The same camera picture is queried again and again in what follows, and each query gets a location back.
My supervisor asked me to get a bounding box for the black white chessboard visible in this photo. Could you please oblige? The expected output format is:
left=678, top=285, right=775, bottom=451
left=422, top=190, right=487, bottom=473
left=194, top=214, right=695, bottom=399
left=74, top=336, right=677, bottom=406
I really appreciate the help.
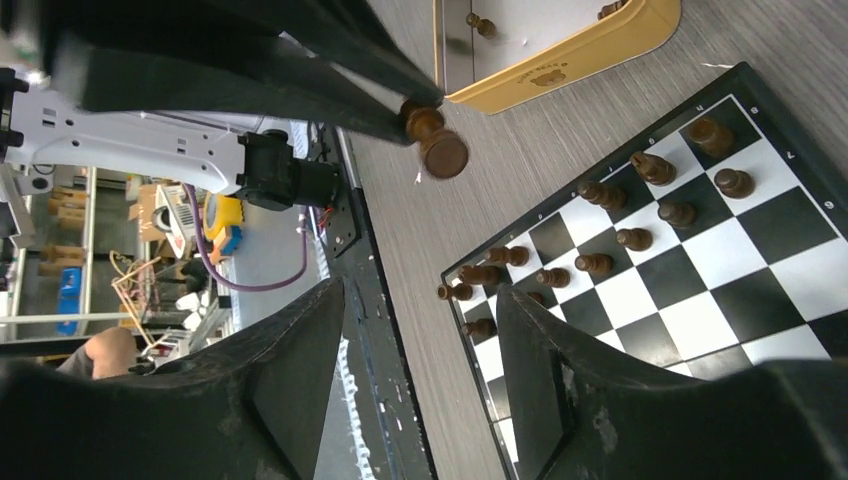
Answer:
left=438, top=62, right=847, bottom=479

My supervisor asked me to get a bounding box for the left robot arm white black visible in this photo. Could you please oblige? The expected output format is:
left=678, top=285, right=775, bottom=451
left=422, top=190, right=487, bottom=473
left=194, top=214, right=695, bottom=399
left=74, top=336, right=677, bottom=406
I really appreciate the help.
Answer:
left=1, top=1, right=453, bottom=210

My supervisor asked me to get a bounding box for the gold-rimmed metal tin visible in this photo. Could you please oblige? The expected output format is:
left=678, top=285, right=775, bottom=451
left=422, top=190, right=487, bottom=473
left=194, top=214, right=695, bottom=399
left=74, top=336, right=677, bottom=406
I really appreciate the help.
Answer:
left=433, top=0, right=683, bottom=115

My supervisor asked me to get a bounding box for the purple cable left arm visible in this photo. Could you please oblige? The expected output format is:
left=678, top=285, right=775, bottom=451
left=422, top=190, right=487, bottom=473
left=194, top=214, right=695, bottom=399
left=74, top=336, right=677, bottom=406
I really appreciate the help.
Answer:
left=184, top=184, right=311, bottom=294

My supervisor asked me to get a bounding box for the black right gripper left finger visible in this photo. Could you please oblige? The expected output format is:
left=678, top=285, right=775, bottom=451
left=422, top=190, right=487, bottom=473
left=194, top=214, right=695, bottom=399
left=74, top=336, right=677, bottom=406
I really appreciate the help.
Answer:
left=1, top=278, right=345, bottom=479

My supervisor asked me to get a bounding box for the dark wooden handed-over chess piece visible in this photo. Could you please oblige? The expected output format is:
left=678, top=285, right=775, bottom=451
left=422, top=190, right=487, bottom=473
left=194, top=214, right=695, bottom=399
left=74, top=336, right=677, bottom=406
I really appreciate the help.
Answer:
left=400, top=100, right=469, bottom=180

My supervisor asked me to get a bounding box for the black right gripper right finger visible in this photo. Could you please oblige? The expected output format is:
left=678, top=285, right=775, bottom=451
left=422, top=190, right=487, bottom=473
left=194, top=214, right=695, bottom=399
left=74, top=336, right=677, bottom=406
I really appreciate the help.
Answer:
left=496, top=286, right=847, bottom=479

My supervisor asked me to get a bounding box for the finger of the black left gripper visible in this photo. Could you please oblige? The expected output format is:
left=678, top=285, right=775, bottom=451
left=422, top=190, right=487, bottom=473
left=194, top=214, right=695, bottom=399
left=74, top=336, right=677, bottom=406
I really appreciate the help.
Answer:
left=49, top=29, right=411, bottom=145
left=218, top=0, right=444, bottom=107

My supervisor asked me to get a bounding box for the dark pawn tin bottom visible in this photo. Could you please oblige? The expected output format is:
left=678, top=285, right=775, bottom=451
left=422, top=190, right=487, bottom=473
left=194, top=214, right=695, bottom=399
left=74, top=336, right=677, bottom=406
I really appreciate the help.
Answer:
left=465, top=12, right=497, bottom=39

